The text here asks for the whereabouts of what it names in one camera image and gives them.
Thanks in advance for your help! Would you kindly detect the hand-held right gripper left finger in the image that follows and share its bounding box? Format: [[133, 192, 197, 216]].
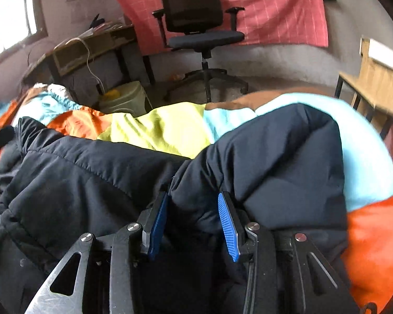
[[24, 191, 169, 314]]

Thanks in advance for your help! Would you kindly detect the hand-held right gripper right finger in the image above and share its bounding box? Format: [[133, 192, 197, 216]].
[[218, 191, 361, 314]]

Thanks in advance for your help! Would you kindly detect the dark navy padded jacket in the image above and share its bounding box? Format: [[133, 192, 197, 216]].
[[0, 103, 351, 314]]

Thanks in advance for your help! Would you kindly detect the colourful patchwork blanket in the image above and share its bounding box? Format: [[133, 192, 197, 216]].
[[0, 87, 393, 313]]

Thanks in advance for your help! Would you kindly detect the pale green plastic container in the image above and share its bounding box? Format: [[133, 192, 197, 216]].
[[98, 81, 153, 115]]

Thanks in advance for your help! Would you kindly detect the wooden desk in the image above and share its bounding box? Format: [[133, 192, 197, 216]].
[[21, 23, 154, 102]]

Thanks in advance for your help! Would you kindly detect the wooden chair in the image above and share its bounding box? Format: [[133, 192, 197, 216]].
[[334, 34, 393, 139]]

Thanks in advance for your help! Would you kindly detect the black office chair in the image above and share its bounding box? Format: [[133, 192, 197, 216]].
[[152, 0, 249, 103]]

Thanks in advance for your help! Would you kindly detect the white paper sheet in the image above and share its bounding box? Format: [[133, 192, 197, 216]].
[[368, 38, 393, 70]]

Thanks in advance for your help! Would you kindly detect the window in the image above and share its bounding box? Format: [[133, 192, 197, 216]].
[[0, 0, 48, 69]]

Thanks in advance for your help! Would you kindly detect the white cable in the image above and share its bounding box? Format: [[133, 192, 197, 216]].
[[64, 37, 105, 94]]

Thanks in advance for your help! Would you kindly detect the pink checked wall cloth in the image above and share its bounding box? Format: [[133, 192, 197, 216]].
[[109, 0, 329, 56]]

